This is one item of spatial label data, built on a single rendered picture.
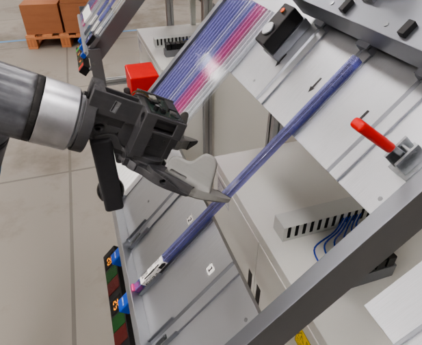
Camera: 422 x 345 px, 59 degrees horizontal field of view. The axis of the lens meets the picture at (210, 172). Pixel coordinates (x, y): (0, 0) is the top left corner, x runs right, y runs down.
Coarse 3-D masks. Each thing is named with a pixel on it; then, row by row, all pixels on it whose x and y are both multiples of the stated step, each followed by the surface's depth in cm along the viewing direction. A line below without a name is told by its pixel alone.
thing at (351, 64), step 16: (352, 64) 51; (336, 80) 51; (320, 96) 52; (304, 112) 53; (288, 128) 54; (272, 144) 55; (256, 160) 56; (240, 176) 57; (224, 192) 58; (208, 208) 59; (192, 224) 60; (176, 240) 61
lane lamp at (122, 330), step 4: (124, 324) 65; (120, 328) 66; (124, 328) 65; (116, 332) 66; (120, 332) 65; (124, 332) 64; (116, 336) 66; (120, 336) 65; (124, 336) 64; (116, 340) 65; (120, 340) 64; (116, 344) 65
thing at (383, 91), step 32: (256, 0) 78; (288, 0) 70; (320, 32) 60; (256, 64) 68; (288, 64) 62; (320, 64) 57; (384, 64) 48; (256, 96) 64; (288, 96) 59; (352, 96) 50; (384, 96) 46; (416, 96) 43; (320, 128) 51; (352, 128) 47; (384, 128) 44; (416, 128) 41; (320, 160) 49; (352, 160) 46; (384, 160) 42; (352, 192) 44; (384, 192) 41
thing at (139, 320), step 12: (120, 216) 78; (120, 228) 75; (120, 240) 72; (120, 252) 70; (132, 264) 69; (132, 276) 66; (132, 300) 61; (132, 312) 60; (144, 312) 61; (132, 324) 59; (144, 324) 59; (144, 336) 57
